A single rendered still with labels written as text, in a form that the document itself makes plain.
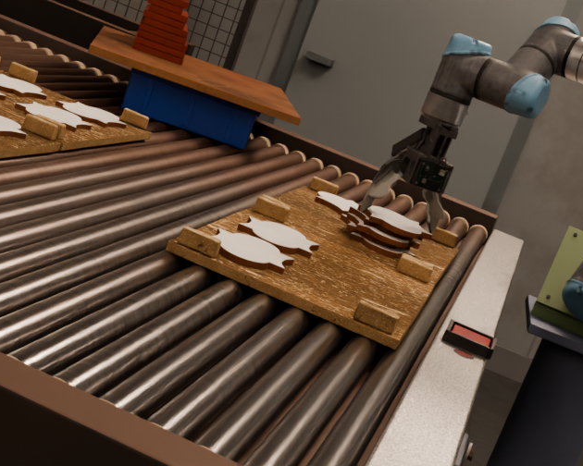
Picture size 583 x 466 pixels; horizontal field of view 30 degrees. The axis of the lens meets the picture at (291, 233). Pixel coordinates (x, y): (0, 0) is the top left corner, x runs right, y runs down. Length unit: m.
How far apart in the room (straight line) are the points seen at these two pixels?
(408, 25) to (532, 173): 0.85
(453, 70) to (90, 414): 1.17
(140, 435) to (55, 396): 0.08
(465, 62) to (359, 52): 3.02
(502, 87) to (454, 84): 0.09
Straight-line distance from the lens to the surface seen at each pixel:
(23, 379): 0.96
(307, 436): 1.14
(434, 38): 4.91
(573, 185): 4.99
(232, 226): 1.76
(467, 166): 4.93
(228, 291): 1.49
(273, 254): 1.63
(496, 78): 1.91
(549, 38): 1.99
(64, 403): 0.94
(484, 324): 1.86
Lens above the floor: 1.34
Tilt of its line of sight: 12 degrees down
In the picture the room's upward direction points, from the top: 21 degrees clockwise
